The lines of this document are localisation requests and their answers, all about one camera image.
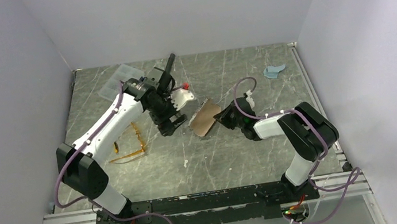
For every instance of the clear plastic compartment box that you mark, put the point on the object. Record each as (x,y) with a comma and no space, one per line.
(124,72)

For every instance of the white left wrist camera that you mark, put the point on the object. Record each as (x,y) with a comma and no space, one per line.
(180,96)

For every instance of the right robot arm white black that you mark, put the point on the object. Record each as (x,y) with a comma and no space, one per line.
(308,131)

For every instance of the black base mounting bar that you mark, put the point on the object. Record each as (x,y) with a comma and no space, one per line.
(265,200)

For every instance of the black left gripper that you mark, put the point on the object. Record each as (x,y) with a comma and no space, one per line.
(165,124)

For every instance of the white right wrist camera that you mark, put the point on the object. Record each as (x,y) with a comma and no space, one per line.
(248,97)

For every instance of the blue cleaning cloth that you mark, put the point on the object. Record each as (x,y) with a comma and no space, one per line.
(272,72)

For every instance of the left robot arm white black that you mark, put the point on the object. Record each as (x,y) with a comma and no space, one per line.
(80,163)

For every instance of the orange transparent safety glasses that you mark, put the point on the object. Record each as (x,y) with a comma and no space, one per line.
(130,146)

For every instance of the printed glasses pouch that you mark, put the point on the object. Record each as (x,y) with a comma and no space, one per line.
(203,119)

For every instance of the aluminium frame rail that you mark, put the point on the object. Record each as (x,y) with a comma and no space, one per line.
(305,211)

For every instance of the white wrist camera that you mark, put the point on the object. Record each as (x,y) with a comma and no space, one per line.
(248,97)
(180,96)

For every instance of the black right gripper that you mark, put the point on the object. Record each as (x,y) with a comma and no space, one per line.
(222,117)

